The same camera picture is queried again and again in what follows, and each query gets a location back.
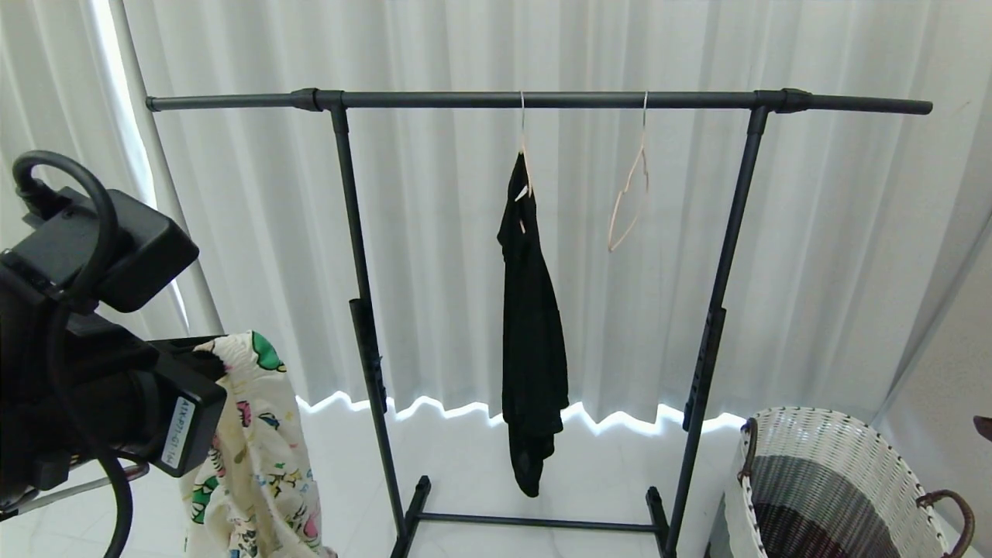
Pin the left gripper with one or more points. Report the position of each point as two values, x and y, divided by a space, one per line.
159 403

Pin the cream printed garment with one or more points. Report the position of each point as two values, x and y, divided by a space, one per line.
256 449

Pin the black garment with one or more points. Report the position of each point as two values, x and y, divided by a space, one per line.
531 349

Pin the pink clothes hanger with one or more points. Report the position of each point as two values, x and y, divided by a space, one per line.
523 132
637 170

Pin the black clothes rack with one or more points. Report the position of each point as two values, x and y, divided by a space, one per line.
542 99

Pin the white laundry basket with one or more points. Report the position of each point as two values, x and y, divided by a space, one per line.
837 442

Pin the white curtain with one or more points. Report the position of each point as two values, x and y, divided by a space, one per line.
814 232

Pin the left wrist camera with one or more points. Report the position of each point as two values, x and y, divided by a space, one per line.
132 256

